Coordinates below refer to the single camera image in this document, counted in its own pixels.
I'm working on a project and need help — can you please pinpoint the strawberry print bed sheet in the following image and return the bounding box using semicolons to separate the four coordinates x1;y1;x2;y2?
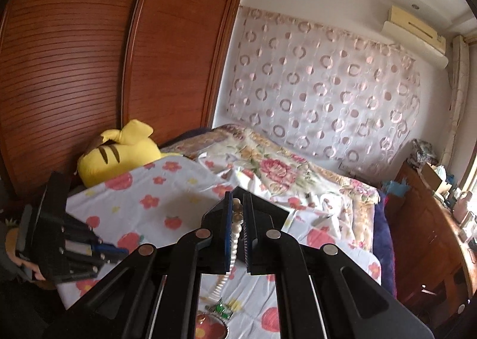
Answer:
56;158;383;339

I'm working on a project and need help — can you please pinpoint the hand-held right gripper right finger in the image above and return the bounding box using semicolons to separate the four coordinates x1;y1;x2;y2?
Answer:
243;192;433;339

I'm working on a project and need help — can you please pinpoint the black square box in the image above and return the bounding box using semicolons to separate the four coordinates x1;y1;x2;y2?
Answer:
252;195;292;232

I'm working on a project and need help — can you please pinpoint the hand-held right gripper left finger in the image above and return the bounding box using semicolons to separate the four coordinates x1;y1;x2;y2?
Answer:
72;191;235;339

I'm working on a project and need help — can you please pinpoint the cardboard box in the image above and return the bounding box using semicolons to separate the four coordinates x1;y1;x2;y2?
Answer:
419;162;454;197

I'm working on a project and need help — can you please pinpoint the wall air conditioner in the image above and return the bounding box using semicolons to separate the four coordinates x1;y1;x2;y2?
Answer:
381;5;450;70

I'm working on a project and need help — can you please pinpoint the floral quilt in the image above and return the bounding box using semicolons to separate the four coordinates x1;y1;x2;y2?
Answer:
164;123;381;255

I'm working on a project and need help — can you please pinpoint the yellow plush toy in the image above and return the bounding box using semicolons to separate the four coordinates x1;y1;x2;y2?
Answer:
76;120;183;189

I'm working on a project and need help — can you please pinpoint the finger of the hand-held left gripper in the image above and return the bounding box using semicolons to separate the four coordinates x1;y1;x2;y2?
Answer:
100;252;126;265
90;243;130;255

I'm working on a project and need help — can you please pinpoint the pale window curtain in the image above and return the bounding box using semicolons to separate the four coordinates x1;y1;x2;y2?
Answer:
445;35;477;177

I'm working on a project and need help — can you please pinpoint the pearl necklace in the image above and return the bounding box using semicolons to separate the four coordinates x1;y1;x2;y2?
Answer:
212;200;245;301

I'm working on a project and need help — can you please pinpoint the circle pattern sheer curtain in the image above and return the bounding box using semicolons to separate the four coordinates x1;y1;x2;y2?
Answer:
224;5;422;176

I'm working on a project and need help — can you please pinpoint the wooden wardrobe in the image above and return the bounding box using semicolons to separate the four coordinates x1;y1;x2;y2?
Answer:
0;0;244;209

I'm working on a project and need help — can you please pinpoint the cartoon print cushion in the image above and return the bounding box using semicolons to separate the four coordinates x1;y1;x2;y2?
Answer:
0;212;50;292

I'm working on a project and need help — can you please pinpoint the purple blanket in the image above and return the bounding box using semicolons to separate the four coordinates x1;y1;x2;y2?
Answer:
372;193;398;299

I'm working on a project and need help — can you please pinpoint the blue bag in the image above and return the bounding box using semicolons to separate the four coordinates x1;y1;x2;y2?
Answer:
382;176;409;198

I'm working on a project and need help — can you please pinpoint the green beaded ornament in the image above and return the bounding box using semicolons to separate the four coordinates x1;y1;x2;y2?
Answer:
206;298;234;319

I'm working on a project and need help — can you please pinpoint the wooden cabinet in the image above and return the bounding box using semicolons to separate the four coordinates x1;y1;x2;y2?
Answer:
392;160;477;322

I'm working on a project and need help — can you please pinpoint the small red round dish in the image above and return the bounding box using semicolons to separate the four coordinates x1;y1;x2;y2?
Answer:
194;311;229;339

